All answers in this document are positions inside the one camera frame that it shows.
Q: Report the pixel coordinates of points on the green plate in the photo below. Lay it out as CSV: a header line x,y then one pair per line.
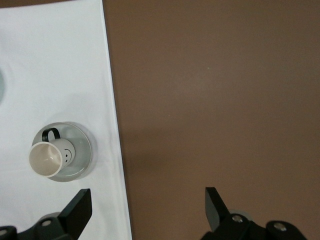
x,y
1,85

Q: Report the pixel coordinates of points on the white table cloth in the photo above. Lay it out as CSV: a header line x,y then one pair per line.
x,y
50,75

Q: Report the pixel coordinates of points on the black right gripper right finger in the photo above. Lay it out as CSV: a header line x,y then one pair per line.
x,y
217,215

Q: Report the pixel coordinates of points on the gray plate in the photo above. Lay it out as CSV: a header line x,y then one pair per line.
x,y
82,155

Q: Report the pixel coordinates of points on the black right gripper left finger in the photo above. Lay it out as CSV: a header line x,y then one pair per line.
x,y
75,215

